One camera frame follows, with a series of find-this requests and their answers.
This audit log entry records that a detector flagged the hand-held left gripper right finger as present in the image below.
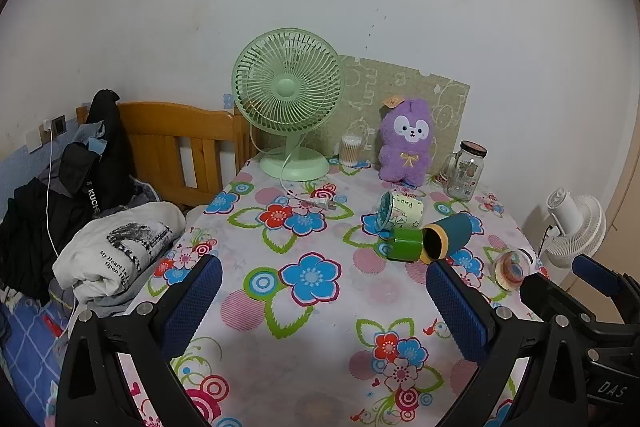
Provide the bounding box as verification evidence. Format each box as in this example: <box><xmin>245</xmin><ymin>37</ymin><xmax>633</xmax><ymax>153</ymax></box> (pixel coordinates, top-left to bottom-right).
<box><xmin>425</xmin><ymin>259</ymin><xmax>590</xmax><ymax>427</ymax></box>

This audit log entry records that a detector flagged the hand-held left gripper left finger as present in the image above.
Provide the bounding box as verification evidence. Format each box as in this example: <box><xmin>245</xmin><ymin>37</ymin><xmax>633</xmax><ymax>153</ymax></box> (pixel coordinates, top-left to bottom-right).
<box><xmin>56</xmin><ymin>253</ymin><xmax>224</xmax><ymax>427</ymax></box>

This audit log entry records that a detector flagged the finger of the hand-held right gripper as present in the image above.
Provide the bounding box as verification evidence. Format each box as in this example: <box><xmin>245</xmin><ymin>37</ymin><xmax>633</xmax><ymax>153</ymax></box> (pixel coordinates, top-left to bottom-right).
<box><xmin>520</xmin><ymin>273</ymin><xmax>597</xmax><ymax>334</ymax></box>
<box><xmin>571</xmin><ymin>254</ymin><xmax>640</xmax><ymax>325</ymax></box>

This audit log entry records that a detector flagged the clear glass cup red print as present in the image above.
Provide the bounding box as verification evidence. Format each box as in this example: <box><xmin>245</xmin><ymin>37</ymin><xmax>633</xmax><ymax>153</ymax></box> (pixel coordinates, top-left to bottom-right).
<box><xmin>494</xmin><ymin>248</ymin><xmax>536</xmax><ymax>292</ymax></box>

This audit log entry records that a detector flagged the teal cup with yellow inside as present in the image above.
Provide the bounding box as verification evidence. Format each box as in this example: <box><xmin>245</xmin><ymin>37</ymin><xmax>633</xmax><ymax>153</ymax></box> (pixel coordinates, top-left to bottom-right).
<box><xmin>419</xmin><ymin>213</ymin><xmax>473</xmax><ymax>265</ymax></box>

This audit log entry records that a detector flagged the green cup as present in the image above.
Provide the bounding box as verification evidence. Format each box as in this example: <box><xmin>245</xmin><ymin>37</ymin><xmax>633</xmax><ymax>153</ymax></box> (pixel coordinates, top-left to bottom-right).
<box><xmin>387</xmin><ymin>227</ymin><xmax>426</xmax><ymax>262</ymax></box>

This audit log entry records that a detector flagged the white printed cup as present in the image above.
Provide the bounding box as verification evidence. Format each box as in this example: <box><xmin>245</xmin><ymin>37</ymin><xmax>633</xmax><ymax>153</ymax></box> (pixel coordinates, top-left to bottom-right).
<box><xmin>376</xmin><ymin>190</ymin><xmax>426</xmax><ymax>238</ymax></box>

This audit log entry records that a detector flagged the white standing fan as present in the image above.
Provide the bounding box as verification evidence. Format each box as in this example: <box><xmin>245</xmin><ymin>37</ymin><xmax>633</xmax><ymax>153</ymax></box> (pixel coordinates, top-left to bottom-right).
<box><xmin>537</xmin><ymin>188</ymin><xmax>607</xmax><ymax>269</ymax></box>

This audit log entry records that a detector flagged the white printed shirt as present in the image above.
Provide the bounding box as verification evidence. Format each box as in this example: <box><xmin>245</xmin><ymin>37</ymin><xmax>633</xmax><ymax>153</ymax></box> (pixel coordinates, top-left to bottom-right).
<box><xmin>52</xmin><ymin>202</ymin><xmax>187</xmax><ymax>305</ymax></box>

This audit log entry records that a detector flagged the floral tablecloth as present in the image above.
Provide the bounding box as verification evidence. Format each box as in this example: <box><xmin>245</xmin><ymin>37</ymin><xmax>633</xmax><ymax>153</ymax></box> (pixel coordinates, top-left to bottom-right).
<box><xmin>45</xmin><ymin>159</ymin><xmax>591</xmax><ymax>427</ymax></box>

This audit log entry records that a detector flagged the glass jar mug with lid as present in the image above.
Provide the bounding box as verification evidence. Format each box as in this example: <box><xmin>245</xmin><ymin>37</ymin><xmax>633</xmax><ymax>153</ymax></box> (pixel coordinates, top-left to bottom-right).
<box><xmin>440</xmin><ymin>141</ymin><xmax>488</xmax><ymax>200</ymax></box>

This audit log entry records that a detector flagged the purple plush toy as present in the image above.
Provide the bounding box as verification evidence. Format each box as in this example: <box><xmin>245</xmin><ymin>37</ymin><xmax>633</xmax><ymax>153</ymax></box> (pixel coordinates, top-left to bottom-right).
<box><xmin>377</xmin><ymin>97</ymin><xmax>435</xmax><ymax>186</ymax></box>

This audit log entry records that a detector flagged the wooden bed headboard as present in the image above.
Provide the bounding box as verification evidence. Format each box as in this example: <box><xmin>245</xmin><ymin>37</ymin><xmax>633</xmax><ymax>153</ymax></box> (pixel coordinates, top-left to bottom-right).
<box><xmin>76</xmin><ymin>102</ymin><xmax>257</xmax><ymax>210</ymax></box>

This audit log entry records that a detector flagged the blue checked bedsheet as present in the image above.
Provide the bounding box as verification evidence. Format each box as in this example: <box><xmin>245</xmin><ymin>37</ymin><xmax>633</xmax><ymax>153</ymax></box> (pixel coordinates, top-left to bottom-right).
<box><xmin>0</xmin><ymin>289</ymin><xmax>73</xmax><ymax>413</ymax></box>

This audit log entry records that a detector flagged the black clothing pile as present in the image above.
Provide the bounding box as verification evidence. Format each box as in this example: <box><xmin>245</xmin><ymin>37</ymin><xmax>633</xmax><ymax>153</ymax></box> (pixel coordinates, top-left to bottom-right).
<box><xmin>0</xmin><ymin>177</ymin><xmax>93</xmax><ymax>303</ymax></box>

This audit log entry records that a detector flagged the black jacket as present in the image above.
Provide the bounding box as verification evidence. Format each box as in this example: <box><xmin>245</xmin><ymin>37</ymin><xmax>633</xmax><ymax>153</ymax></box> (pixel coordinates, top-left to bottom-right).
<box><xmin>60</xmin><ymin>89</ymin><xmax>135</xmax><ymax>220</ymax></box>

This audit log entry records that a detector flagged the cotton swab container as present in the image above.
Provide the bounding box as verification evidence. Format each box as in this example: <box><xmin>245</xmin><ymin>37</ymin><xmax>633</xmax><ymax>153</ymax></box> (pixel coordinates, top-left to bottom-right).
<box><xmin>340</xmin><ymin>135</ymin><xmax>362</xmax><ymax>166</ymax></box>

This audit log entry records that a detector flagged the green desk fan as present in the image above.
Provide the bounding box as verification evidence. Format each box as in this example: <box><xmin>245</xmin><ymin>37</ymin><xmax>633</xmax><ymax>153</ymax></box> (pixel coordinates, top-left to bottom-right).
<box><xmin>231</xmin><ymin>28</ymin><xmax>346</xmax><ymax>181</ymax></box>

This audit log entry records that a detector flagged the beige patterned mat board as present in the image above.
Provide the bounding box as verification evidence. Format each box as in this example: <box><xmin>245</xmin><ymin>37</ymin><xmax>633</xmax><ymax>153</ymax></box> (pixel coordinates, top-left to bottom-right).
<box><xmin>334</xmin><ymin>54</ymin><xmax>471</xmax><ymax>168</ymax></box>

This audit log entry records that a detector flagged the white fan power cable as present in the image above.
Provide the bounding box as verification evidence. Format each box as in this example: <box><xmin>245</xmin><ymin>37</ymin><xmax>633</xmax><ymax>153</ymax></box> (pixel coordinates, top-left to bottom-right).
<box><xmin>280</xmin><ymin>152</ymin><xmax>343</xmax><ymax>212</ymax></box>

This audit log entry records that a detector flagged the white charging cable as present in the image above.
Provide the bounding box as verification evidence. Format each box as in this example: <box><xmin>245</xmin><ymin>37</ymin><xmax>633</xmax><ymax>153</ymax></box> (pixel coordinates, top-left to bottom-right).
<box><xmin>42</xmin><ymin>122</ymin><xmax>82</xmax><ymax>348</ymax></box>

